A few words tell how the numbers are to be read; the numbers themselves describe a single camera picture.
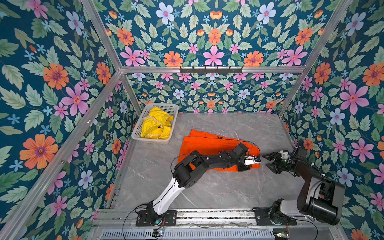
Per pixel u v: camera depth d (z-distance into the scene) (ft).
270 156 2.67
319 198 1.46
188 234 2.31
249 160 2.62
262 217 2.40
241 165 2.72
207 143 3.36
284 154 2.75
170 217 2.42
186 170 1.86
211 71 3.06
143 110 3.64
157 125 3.38
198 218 2.47
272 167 2.65
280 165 2.55
